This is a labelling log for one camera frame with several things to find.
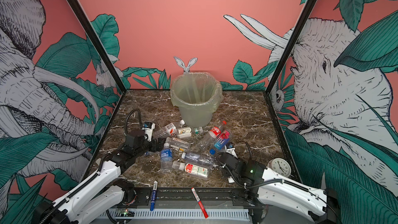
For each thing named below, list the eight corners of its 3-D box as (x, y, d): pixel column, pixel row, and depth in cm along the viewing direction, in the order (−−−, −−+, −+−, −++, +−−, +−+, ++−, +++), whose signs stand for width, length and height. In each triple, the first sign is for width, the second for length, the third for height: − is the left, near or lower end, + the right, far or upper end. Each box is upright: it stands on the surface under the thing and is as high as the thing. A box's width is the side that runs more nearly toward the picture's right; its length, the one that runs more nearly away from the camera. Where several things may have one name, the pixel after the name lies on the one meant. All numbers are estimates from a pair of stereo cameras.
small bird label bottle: (177, 138, 95) (176, 134, 92) (178, 129, 99) (177, 125, 95) (202, 138, 95) (202, 134, 92) (202, 129, 99) (202, 126, 96)
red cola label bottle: (197, 148, 92) (196, 144, 88) (218, 121, 105) (219, 117, 101) (205, 154, 90) (205, 150, 86) (226, 126, 103) (227, 122, 98)
